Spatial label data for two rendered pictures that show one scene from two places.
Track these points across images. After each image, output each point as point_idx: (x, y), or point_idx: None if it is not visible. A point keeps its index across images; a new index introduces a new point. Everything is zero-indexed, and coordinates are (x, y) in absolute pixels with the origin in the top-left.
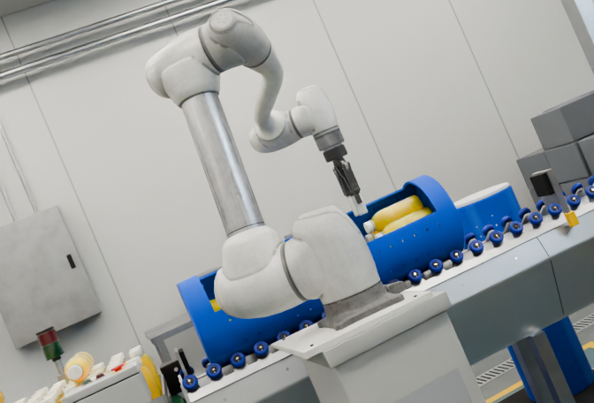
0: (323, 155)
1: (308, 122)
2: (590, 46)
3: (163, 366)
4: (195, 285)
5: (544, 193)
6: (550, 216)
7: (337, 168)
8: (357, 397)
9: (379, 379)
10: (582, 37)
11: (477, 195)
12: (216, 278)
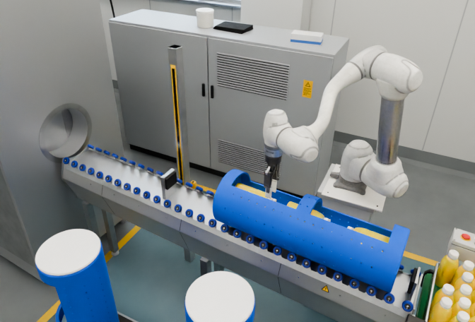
0: (280, 157)
1: None
2: (184, 96)
3: (423, 320)
4: (399, 225)
5: (173, 183)
6: (172, 198)
7: (278, 164)
8: None
9: None
10: (181, 92)
11: (76, 246)
12: (406, 177)
